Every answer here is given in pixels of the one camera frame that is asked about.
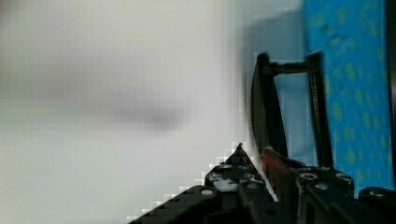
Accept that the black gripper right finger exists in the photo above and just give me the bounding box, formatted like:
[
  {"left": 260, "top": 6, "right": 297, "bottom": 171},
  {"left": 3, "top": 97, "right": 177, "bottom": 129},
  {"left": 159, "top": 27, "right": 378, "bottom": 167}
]
[{"left": 261, "top": 147, "right": 306, "bottom": 224}]

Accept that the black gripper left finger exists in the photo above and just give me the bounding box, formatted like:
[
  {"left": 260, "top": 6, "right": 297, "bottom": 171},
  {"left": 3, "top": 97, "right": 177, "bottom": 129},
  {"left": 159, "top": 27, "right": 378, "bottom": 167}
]
[{"left": 205, "top": 143, "right": 275, "bottom": 224}]

